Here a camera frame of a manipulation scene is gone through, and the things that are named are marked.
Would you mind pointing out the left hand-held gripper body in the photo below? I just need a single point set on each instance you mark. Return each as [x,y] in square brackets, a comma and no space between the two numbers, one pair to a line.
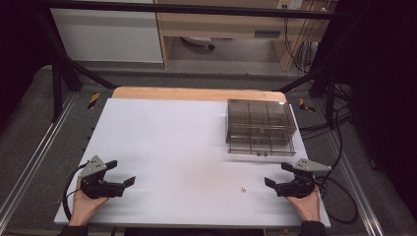
[98,189]

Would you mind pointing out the white power strip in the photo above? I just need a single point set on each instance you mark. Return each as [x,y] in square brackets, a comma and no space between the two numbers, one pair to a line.
[290,4]

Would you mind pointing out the clear smoky plastic drawer box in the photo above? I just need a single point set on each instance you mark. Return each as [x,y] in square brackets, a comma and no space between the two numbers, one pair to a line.
[260,126]

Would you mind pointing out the light wooden table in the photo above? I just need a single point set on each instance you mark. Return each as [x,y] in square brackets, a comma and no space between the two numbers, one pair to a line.
[196,93]

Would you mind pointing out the light wooden office desk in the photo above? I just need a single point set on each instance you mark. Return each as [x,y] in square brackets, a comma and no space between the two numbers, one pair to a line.
[213,24]

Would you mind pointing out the office chair wheel base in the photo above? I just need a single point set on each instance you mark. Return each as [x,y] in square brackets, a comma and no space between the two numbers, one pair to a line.
[198,41]

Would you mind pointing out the person's right hand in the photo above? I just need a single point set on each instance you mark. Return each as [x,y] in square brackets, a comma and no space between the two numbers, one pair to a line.
[307,206]

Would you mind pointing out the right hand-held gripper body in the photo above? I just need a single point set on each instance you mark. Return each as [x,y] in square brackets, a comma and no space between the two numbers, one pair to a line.
[296,189]

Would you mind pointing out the black metal frame leg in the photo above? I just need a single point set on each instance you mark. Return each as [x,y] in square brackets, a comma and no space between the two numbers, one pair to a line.
[57,88]
[329,88]

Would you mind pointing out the dark curtain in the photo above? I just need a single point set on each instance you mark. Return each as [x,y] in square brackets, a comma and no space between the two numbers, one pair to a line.
[19,49]
[383,82]

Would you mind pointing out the black metal frame crossbar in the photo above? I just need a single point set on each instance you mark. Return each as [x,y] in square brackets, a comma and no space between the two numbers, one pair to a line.
[196,10]

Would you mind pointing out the yellow black floor tape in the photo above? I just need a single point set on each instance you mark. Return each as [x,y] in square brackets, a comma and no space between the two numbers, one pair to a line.
[306,105]
[93,100]

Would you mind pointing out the white cabinet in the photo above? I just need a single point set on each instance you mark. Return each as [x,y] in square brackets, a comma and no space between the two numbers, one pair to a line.
[108,36]

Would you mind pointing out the aluminium floor rail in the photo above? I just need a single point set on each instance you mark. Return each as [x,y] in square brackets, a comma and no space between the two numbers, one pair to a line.
[359,183]
[36,154]

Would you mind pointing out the person's left hand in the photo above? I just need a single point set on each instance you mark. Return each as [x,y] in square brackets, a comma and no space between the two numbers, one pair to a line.
[82,206]

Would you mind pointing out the white table cover sheet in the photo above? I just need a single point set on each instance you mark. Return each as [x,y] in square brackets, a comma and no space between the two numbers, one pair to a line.
[164,147]

